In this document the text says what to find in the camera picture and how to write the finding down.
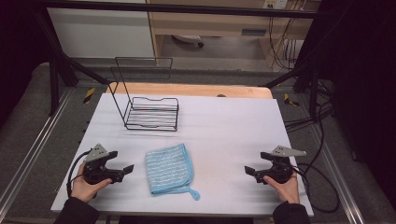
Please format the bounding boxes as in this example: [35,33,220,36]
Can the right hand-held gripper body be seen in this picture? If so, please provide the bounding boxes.
[268,145,307,185]

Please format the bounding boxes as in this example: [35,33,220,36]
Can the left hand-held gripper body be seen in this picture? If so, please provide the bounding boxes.
[81,143,110,185]

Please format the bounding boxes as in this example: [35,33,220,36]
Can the blue striped towel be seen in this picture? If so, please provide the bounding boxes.
[144,143,201,202]

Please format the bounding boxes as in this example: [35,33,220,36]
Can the black wire rack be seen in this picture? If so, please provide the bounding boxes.
[106,56,180,133]

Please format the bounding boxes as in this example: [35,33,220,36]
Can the person's left hand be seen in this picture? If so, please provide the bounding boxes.
[70,162,113,203]

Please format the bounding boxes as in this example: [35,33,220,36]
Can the person's right hand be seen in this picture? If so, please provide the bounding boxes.
[262,172,301,204]

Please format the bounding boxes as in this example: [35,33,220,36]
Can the white board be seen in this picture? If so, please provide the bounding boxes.
[50,92,315,217]

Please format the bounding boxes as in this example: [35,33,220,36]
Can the wooden table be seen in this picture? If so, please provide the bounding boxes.
[106,81,274,100]

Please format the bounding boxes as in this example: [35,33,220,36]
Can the white cabinet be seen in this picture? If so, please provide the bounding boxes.
[46,0,156,59]

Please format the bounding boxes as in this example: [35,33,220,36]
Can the black curtain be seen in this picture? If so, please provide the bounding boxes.
[298,0,396,213]
[0,0,54,125]

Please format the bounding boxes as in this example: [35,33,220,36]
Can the chair base with caster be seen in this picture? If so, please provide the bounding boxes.
[171,34,205,49]

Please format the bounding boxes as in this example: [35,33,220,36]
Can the light wooden desk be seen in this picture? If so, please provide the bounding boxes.
[146,0,321,68]

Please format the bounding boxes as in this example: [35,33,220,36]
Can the white power outlet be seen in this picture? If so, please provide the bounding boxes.
[262,0,289,10]

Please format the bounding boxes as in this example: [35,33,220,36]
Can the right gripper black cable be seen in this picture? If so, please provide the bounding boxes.
[290,164,312,206]

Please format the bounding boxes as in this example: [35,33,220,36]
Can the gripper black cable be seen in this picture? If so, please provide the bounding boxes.
[65,148,94,199]
[290,164,312,206]

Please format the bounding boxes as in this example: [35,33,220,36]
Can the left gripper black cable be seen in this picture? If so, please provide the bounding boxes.
[65,148,94,199]

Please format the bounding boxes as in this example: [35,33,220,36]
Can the black floor cables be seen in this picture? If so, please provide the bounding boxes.
[283,78,335,133]

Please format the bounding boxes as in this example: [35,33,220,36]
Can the aluminium rail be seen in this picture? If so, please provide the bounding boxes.
[0,90,74,216]
[311,124,365,224]

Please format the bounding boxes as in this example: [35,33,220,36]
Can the black floor cable loop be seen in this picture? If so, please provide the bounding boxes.
[297,124,341,215]

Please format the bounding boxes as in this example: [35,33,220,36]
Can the black frame strut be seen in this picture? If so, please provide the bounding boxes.
[31,6,110,117]
[261,60,321,120]

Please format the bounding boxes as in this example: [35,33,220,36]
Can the hanging cable bundle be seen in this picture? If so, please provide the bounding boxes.
[267,8,307,71]

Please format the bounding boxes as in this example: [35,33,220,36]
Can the black horizontal frame bar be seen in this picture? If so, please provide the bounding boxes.
[31,0,331,19]

